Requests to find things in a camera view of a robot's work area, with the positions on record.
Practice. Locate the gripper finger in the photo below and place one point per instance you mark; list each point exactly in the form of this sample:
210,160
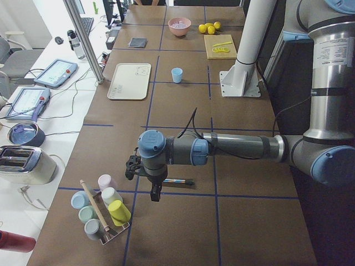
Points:
155,192

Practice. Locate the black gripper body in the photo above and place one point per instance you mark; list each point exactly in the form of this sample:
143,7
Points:
157,178

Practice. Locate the steel muddler black tip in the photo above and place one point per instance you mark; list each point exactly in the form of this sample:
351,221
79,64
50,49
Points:
188,182

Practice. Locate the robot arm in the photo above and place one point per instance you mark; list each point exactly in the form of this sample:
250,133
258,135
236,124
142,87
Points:
324,151

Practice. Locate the pink cup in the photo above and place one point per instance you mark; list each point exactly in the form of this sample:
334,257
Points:
105,181

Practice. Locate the white cup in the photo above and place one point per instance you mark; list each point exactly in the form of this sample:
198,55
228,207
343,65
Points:
110,195

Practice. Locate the yellow cup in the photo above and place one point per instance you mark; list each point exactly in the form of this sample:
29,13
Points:
119,213

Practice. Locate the blue cup in rack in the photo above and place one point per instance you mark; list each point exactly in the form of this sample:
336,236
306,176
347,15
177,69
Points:
80,200

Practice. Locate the green cup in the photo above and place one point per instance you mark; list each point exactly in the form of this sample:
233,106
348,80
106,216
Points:
86,213

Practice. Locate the grey cup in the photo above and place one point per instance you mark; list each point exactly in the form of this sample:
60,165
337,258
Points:
94,229

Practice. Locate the light blue cup on table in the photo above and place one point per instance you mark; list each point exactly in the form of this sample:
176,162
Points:
177,75

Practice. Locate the wooden rolling stick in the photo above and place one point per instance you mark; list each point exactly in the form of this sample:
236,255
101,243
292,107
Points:
95,206

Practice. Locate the cream bear tray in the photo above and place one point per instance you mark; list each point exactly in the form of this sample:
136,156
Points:
130,81

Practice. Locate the far teach pendant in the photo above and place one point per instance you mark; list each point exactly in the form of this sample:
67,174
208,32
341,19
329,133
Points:
56,74

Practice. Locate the teach pendant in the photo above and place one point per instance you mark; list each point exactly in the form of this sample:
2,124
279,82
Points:
29,103
56,74

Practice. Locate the grey folded cloth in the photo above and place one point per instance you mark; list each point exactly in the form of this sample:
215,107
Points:
138,43

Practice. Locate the near teach pendant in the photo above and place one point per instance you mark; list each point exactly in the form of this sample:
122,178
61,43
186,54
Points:
29,103

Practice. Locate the black power box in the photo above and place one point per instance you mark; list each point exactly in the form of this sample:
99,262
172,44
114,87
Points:
111,38

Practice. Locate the clear water bottle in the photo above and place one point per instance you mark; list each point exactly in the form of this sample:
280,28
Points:
75,44

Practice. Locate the lemon slices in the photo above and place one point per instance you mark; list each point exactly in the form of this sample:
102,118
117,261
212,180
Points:
221,50

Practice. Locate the wooden cutting board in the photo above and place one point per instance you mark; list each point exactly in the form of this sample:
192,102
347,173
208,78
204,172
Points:
210,40

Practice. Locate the black computer mouse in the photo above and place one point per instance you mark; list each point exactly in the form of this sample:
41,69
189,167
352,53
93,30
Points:
59,40

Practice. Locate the pink bowl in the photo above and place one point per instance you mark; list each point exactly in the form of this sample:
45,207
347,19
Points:
179,26

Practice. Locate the red bottle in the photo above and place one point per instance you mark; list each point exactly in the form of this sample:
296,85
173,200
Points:
16,242

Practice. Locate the black keyboard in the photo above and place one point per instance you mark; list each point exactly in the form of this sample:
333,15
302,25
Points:
88,24

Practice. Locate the lemon one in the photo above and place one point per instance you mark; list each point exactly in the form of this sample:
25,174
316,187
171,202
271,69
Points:
202,28

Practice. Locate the yellow plastic knife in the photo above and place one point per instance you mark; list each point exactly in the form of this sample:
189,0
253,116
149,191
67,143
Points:
220,44

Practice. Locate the lemon two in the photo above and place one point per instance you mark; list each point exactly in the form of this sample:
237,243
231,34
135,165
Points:
211,30

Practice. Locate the grey office chair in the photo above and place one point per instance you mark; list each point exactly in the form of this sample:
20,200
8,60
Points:
16,61

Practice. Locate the lemon three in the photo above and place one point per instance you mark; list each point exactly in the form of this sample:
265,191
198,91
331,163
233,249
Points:
217,25

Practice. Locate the wire cup rack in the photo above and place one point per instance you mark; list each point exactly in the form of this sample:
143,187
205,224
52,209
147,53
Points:
110,229

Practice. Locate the white pillar mount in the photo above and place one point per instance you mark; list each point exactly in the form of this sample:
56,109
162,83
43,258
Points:
241,80

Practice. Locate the aluminium frame post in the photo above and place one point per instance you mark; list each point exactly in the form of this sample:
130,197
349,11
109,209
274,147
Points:
87,47

